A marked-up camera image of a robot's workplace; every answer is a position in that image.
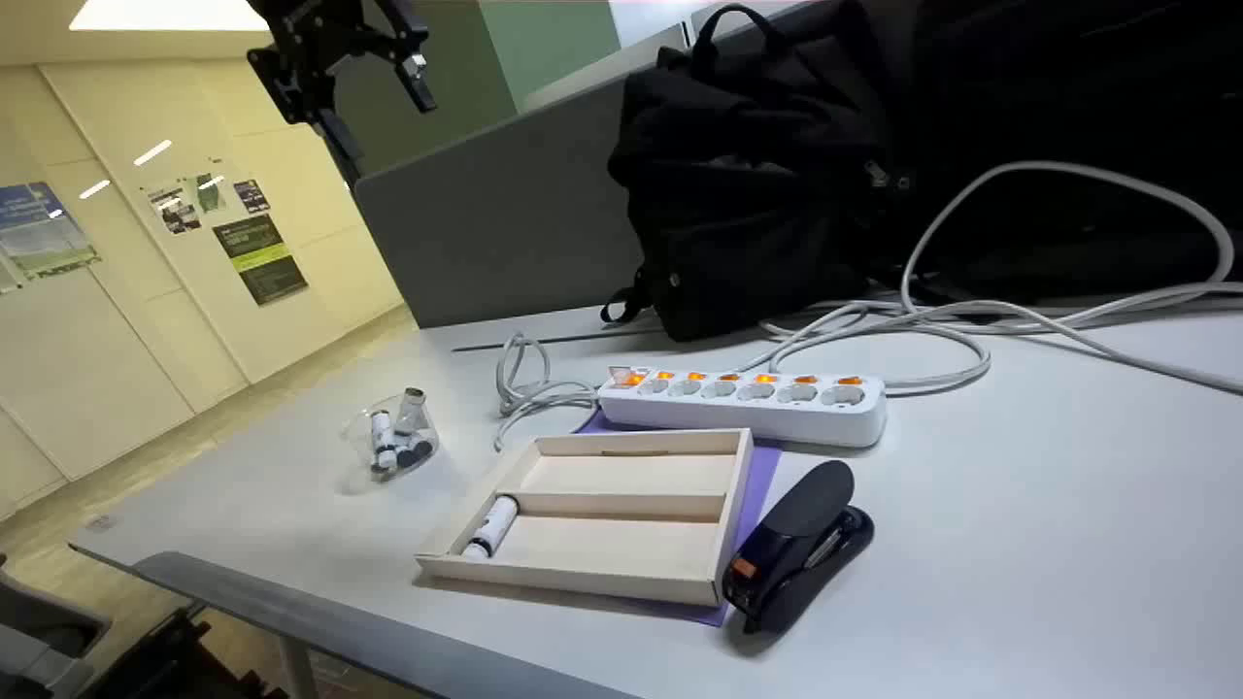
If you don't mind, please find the thick white cable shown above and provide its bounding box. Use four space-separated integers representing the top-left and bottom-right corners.
754 161 1243 399

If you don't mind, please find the small white dark-capped bottle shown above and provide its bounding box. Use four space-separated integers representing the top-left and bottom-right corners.
365 403 401 483

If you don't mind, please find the small photo wall notice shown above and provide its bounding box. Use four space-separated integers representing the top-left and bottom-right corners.
148 184 207 240
190 170 228 219
228 175 274 223

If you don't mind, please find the thin gray cable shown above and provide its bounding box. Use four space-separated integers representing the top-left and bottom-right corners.
445 324 671 358

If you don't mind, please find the black and green poster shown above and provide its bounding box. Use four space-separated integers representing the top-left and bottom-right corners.
210 212 315 311

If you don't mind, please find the black backpack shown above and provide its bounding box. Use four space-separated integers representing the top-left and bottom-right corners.
598 0 917 348

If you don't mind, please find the ceiling light panel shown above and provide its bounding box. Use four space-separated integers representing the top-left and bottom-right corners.
67 0 272 41

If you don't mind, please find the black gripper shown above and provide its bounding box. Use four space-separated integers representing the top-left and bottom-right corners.
246 0 408 187

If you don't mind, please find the dark office chair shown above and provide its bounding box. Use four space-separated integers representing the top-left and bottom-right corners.
0 556 280 699

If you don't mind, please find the blue wall poster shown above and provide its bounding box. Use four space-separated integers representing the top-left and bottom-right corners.
0 179 100 284

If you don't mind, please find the clear glass bowl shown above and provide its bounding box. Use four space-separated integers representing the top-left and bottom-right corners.
359 385 444 491

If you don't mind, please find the shallow wooden compartment tray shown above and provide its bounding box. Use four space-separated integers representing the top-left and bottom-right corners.
417 425 756 609

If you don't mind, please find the black stapler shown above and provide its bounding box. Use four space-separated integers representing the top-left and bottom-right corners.
720 459 878 639

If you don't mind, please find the white multi-socket power strip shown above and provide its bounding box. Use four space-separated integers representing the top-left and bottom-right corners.
596 362 895 452

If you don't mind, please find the gray desk partition panel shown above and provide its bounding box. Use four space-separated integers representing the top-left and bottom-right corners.
350 20 694 332

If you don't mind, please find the white power strip cable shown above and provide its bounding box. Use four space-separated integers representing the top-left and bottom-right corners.
488 327 607 459

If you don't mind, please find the purple paper sheet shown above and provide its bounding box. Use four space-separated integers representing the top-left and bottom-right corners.
568 410 790 635

